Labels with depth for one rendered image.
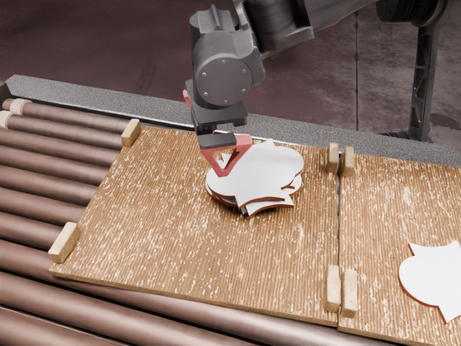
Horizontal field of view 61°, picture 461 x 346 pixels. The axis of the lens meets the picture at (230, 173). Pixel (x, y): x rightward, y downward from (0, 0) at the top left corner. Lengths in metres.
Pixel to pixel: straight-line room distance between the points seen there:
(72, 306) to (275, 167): 0.37
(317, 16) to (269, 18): 0.05
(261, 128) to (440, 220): 0.38
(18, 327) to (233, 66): 0.44
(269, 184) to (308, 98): 2.05
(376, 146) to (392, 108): 1.86
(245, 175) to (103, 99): 0.46
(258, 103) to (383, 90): 0.86
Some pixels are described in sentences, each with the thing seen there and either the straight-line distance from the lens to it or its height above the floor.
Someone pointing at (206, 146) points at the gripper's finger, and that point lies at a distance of 0.48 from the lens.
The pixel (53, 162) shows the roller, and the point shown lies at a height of 0.92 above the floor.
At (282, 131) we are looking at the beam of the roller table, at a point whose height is 0.91.
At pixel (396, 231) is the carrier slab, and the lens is 0.67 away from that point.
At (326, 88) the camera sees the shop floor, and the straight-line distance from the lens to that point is 2.78.
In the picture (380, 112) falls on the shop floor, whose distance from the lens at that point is 2.64.
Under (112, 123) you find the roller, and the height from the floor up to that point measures 0.92.
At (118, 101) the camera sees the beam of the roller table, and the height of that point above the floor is 0.92.
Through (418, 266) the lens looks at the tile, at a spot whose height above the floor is 0.94.
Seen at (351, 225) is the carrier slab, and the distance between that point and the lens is 0.66.
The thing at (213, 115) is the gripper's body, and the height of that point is 1.14.
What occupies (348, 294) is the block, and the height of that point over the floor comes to 0.96.
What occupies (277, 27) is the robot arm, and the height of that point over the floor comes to 1.24.
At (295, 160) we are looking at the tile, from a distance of 0.68.
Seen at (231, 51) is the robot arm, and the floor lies 1.25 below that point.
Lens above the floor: 1.43
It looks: 44 degrees down
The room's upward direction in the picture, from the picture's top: straight up
